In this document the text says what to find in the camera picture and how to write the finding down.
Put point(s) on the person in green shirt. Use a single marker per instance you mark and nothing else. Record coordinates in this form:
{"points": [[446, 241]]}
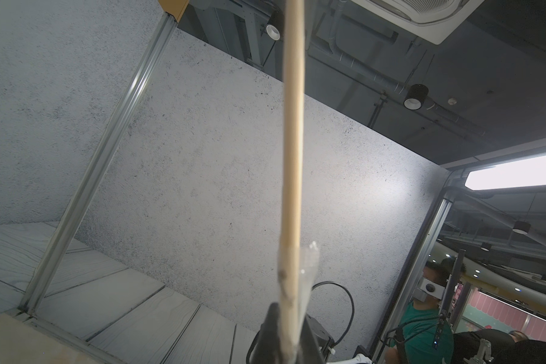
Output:
{"points": [[424, 335]]}

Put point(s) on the aluminium frame post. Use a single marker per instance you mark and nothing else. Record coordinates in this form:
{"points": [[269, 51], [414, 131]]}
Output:
{"points": [[412, 270], [97, 167]]}

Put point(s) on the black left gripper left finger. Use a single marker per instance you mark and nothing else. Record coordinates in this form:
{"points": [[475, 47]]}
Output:
{"points": [[266, 349]]}

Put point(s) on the fluorescent ceiling light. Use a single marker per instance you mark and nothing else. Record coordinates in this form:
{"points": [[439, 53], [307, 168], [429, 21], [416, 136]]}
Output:
{"points": [[529, 172]]}

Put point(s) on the right aluminium frame post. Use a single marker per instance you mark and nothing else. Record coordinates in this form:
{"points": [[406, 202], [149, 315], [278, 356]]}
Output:
{"points": [[412, 270]]}

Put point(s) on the left aluminium frame post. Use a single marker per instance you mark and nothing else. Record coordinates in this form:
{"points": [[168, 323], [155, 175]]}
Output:
{"points": [[97, 167]]}

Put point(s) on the ceiling air conditioner unit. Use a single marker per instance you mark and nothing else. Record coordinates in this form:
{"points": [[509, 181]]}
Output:
{"points": [[431, 20]]}

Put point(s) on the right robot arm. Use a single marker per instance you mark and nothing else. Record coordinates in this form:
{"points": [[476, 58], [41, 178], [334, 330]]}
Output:
{"points": [[325, 341]]}

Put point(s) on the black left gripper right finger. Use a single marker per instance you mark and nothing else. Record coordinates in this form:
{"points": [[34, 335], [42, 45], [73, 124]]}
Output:
{"points": [[309, 351]]}

